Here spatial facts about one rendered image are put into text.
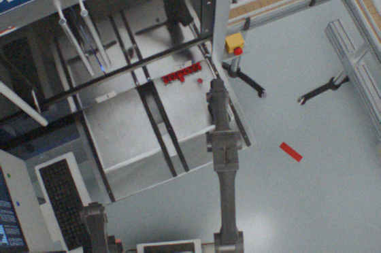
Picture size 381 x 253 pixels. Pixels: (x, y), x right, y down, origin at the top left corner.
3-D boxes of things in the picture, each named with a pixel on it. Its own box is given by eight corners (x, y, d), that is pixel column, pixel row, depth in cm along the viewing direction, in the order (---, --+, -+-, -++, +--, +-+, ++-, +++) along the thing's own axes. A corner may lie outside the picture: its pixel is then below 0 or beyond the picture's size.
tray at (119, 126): (79, 100, 212) (77, 98, 209) (132, 79, 214) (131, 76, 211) (105, 171, 204) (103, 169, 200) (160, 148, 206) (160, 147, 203)
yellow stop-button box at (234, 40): (221, 40, 210) (222, 33, 203) (236, 35, 210) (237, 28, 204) (228, 55, 208) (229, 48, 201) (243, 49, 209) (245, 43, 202)
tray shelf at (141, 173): (70, 106, 213) (69, 105, 212) (212, 49, 219) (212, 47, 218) (107, 205, 202) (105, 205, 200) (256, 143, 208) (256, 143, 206)
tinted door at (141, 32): (106, 74, 180) (69, 1, 123) (211, 32, 184) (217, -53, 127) (106, 75, 180) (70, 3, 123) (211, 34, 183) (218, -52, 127)
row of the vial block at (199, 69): (163, 82, 213) (162, 79, 209) (201, 67, 215) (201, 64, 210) (164, 87, 213) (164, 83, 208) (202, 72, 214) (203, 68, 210)
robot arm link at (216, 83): (206, 98, 181) (228, 97, 181) (204, 72, 186) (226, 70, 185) (207, 111, 192) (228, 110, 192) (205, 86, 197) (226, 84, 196)
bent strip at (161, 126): (158, 127, 208) (156, 124, 203) (164, 124, 209) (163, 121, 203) (171, 157, 205) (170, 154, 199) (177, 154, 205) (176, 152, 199)
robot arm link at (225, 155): (207, 157, 138) (243, 154, 138) (206, 133, 150) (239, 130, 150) (215, 264, 159) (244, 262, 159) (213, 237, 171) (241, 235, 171)
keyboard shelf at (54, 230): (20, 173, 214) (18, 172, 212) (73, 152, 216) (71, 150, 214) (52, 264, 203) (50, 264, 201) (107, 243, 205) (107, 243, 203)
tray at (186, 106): (149, 72, 215) (147, 69, 212) (202, 51, 217) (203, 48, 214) (177, 141, 207) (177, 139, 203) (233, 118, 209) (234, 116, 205)
